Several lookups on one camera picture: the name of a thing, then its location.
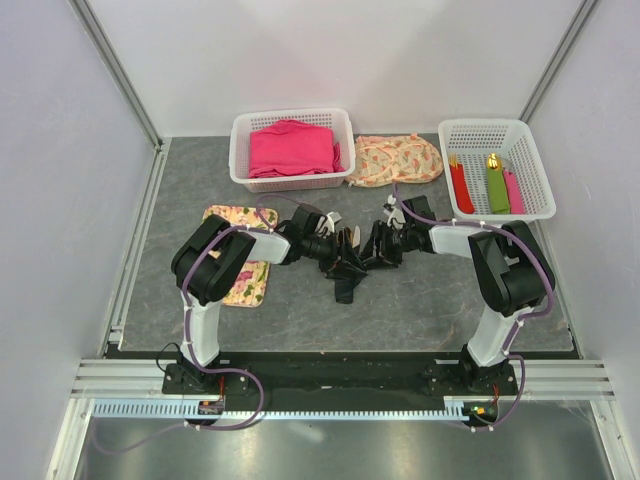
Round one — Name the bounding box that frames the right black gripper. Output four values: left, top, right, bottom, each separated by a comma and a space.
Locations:
358, 220, 414, 271

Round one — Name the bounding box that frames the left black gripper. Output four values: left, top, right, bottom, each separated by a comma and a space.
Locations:
302, 229, 366, 282

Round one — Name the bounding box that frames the black paper napkin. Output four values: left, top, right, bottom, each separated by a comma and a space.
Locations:
325, 228, 392, 304

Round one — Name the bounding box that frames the silver table knife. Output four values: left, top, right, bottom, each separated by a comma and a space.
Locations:
351, 226, 361, 250

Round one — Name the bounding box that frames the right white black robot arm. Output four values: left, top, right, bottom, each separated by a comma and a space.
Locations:
360, 196, 555, 394

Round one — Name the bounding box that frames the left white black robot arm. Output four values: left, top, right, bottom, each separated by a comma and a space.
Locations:
171, 204, 342, 393

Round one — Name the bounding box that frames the red napkin roll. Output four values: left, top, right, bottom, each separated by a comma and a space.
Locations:
448, 154, 476, 215

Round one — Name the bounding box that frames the green napkin roll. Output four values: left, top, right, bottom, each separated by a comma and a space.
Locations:
486, 153, 511, 215

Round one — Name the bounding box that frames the pink napkin roll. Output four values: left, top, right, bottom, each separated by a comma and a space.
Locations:
503, 169, 526, 215

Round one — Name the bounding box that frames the floral placemat tray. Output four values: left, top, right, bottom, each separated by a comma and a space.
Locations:
202, 205, 270, 308

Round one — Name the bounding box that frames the pink folded cloth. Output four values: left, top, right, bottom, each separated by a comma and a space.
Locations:
249, 119, 344, 178

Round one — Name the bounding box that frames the white basket with pink cloth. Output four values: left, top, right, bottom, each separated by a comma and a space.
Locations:
228, 108, 355, 193

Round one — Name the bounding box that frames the white basket with rolls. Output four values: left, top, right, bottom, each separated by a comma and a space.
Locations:
438, 119, 556, 224

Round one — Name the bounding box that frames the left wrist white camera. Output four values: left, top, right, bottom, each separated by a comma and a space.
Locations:
316, 212, 342, 237

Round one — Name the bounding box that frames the wrist white camera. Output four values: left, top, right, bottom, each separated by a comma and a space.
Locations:
383, 195, 406, 230
316, 212, 342, 237

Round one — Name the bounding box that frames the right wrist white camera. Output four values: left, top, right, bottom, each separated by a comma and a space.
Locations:
383, 195, 406, 230

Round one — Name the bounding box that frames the floral drawstring pouch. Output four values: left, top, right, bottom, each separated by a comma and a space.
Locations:
346, 134, 444, 188

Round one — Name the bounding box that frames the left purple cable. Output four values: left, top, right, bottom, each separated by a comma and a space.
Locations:
90, 194, 316, 455

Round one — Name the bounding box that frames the purple cable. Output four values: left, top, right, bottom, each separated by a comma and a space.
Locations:
90, 194, 316, 455
391, 183, 557, 432

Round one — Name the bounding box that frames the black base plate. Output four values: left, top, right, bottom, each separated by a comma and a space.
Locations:
161, 350, 519, 399

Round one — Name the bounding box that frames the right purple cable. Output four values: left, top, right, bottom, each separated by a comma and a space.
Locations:
391, 183, 557, 432

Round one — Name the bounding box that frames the left aluminium frame post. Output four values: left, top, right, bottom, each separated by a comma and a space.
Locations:
69, 0, 164, 150

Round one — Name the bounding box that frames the aluminium frame post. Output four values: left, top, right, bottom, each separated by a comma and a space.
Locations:
69, 0, 164, 150
519, 0, 601, 123

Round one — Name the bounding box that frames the front aluminium rail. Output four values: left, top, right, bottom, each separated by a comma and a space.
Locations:
71, 359, 615, 401

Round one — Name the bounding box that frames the blue slotted cable duct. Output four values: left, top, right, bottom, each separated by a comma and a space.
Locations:
92, 398, 485, 421

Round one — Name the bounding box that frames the right aluminium frame post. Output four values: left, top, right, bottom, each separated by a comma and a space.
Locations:
519, 0, 601, 123

